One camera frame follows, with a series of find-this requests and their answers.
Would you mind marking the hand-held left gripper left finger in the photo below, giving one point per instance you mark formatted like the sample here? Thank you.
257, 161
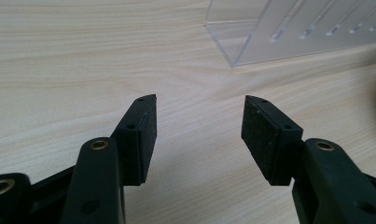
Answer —
136, 146

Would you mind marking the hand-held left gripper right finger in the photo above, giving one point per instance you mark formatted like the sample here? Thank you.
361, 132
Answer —
279, 149

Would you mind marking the clear acrylic rack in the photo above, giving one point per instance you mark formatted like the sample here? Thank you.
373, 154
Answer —
288, 28

